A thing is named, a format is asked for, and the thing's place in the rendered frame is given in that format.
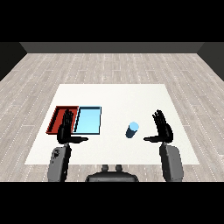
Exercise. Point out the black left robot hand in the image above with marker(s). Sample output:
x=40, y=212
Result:
x=64, y=132

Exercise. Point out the dark grey robot body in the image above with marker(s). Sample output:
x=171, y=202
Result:
x=112, y=176

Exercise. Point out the red shallow open box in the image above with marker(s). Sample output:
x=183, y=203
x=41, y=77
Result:
x=59, y=119

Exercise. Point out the light blue shallow open box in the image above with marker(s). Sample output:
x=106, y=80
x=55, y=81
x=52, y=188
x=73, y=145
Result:
x=87, y=120

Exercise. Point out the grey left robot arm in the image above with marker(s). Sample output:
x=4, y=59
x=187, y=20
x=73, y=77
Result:
x=59, y=164

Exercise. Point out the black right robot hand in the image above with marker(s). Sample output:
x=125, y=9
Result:
x=164, y=131

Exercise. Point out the small blue can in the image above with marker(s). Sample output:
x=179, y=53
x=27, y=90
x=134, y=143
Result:
x=132, y=130

